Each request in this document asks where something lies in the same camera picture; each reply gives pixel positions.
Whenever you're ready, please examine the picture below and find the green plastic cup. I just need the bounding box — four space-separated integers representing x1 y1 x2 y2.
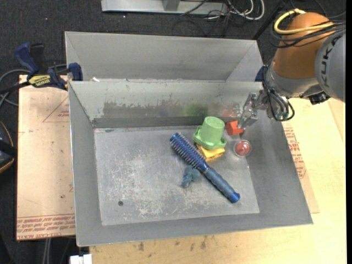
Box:
192 116 228 151

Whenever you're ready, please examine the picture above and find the orange-red block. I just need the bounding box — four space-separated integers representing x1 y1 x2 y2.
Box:
224 120 245 136

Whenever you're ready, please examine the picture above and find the black cylinder on white bracket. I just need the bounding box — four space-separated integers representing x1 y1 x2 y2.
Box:
309 91 331 106

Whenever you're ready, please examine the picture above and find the clear ball with red core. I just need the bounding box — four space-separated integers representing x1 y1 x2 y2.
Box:
233 139 253 157

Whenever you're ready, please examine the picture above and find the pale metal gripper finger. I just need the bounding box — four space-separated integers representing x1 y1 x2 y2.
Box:
242 115 259 129
238 109 249 128

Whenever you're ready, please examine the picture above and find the blue hairbrush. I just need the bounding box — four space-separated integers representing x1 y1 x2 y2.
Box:
169 132 241 204

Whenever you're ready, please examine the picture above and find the brown cardboard board red print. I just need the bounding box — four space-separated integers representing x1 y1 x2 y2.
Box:
15 74 321 241

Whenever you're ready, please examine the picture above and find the grey metal bin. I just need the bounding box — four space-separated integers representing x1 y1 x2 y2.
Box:
64 31 314 248

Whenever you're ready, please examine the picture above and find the blue-grey toy animal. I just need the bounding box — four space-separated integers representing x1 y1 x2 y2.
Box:
180 165 202 189

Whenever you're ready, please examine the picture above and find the yellow toy block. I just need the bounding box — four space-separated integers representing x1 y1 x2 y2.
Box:
195 144 227 163

